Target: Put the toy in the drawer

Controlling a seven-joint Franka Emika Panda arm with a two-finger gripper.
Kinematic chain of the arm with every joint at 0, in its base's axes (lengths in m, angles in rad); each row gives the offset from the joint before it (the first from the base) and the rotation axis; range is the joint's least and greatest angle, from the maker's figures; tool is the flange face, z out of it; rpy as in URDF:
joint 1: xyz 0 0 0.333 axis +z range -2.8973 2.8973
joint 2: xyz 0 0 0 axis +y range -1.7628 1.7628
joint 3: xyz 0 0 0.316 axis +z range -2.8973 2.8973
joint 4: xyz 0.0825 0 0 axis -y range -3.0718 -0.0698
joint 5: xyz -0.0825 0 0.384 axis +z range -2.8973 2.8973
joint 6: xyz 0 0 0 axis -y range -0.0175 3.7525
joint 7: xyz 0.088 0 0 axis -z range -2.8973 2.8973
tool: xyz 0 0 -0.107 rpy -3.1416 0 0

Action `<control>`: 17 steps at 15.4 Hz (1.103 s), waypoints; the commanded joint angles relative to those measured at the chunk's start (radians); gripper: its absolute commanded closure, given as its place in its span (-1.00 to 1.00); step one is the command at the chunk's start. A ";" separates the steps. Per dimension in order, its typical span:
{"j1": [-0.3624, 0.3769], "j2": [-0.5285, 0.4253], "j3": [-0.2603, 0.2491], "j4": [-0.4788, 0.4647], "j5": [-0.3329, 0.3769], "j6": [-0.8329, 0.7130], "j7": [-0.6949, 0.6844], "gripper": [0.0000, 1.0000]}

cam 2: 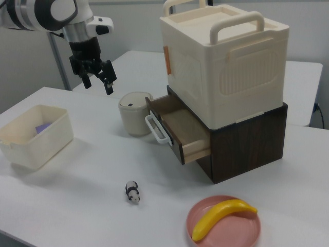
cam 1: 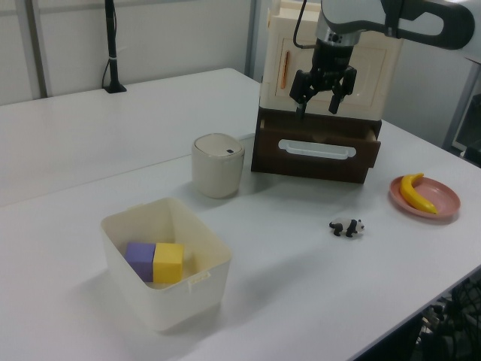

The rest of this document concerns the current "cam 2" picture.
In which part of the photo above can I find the purple foam cube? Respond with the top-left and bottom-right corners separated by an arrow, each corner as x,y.
34,122 -> 53,135

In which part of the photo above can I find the dark wood drawer white handle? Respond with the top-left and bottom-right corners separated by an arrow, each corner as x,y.
144,94 -> 212,165

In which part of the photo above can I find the black wall cable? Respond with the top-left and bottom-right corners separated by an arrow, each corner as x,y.
312,102 -> 326,129

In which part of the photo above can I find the cream plastic cabinet with handles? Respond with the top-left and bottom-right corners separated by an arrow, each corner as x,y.
159,0 -> 290,129

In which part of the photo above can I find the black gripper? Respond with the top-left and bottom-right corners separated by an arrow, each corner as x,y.
68,38 -> 118,96

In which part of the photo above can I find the grey metal post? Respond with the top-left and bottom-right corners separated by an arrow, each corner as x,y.
47,32 -> 71,91

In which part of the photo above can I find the cream plastic open bin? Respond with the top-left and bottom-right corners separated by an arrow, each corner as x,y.
0,104 -> 75,170

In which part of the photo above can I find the yellow toy banana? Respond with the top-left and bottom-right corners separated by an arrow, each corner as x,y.
192,199 -> 258,242

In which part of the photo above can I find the pink round plate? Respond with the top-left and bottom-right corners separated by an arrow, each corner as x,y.
186,195 -> 262,247

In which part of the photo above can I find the beige lidded trash can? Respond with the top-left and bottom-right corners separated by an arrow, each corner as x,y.
118,91 -> 154,137

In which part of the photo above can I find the brown wooden drawer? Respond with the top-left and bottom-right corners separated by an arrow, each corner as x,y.
166,84 -> 288,185

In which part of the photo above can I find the small panda toy figure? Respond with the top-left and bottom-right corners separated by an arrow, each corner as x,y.
125,181 -> 141,206

